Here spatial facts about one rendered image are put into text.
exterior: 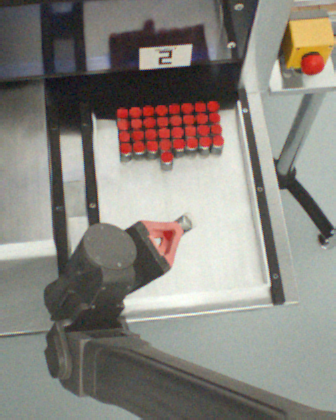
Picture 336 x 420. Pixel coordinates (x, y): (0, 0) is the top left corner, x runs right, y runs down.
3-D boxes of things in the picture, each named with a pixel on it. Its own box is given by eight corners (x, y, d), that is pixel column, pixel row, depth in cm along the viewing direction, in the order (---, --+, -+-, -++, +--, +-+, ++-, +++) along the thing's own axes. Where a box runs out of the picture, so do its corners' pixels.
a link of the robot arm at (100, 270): (51, 386, 73) (127, 377, 77) (91, 330, 65) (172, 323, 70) (26, 285, 79) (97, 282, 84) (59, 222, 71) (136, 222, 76)
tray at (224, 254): (93, 121, 130) (92, 111, 127) (237, 110, 132) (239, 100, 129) (108, 306, 117) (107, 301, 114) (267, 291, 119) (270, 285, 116)
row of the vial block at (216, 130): (118, 143, 129) (117, 131, 124) (219, 135, 130) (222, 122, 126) (119, 154, 128) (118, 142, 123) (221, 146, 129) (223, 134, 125)
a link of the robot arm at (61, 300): (30, 305, 79) (65, 344, 78) (49, 271, 74) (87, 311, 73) (73, 277, 84) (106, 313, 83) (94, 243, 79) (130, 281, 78)
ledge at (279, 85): (256, 35, 141) (257, 29, 139) (320, 30, 142) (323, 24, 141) (269, 96, 136) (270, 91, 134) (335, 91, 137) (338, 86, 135)
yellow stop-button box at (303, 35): (278, 36, 129) (286, 11, 123) (318, 33, 130) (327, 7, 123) (286, 71, 127) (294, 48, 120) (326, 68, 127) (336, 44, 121)
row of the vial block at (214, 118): (117, 132, 129) (116, 119, 125) (217, 124, 131) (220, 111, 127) (118, 143, 129) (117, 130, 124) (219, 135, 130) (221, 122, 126)
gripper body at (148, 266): (96, 249, 90) (54, 276, 84) (144, 218, 82) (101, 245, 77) (125, 293, 89) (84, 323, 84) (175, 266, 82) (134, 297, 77)
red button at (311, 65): (296, 60, 126) (300, 47, 122) (318, 58, 126) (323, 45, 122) (300, 79, 124) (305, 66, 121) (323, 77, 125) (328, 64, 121)
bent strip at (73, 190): (66, 196, 125) (63, 181, 119) (83, 194, 125) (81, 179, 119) (73, 274, 119) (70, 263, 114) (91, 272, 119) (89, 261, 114)
